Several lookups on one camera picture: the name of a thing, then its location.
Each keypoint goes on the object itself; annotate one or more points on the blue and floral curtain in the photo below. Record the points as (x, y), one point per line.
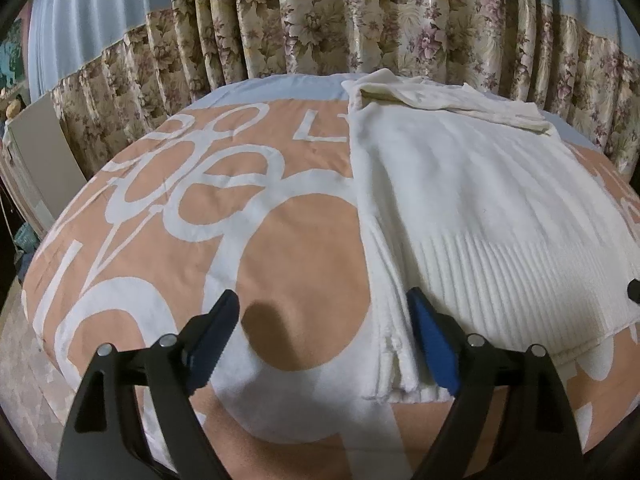
(320, 15)

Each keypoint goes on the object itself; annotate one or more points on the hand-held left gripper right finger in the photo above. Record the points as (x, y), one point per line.
(435, 345)

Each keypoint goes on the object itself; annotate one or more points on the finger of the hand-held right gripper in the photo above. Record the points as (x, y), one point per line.
(635, 291)

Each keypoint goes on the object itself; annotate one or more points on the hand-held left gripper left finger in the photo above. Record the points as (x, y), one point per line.
(210, 342)

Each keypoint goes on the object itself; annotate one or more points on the light blue bed sheet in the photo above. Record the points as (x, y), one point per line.
(280, 89)

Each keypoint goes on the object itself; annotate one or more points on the orange and white printed blanket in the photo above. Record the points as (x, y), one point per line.
(210, 220)

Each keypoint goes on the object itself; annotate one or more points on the teal wall poster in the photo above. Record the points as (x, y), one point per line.
(12, 55)

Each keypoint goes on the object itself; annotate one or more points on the white knit sweater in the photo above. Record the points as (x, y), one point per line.
(475, 200)

